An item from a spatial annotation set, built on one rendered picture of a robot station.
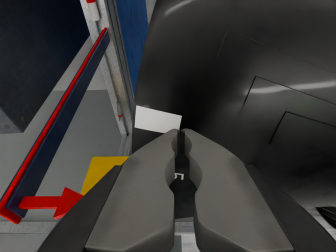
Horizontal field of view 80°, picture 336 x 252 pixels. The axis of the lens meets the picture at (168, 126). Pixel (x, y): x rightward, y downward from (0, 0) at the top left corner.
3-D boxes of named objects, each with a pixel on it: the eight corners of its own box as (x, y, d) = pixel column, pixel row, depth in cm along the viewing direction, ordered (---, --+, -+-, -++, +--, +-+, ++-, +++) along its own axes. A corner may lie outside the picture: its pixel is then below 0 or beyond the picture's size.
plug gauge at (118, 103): (122, 121, 53) (120, 97, 47) (117, 121, 53) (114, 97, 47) (123, 118, 54) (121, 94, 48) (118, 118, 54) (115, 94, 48)
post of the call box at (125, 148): (134, 140, 60) (128, 177, 52) (124, 140, 60) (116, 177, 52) (132, 133, 58) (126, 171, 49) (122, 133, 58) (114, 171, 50)
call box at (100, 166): (145, 184, 57) (141, 223, 50) (110, 184, 58) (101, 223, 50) (137, 150, 46) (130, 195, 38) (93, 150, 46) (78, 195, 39)
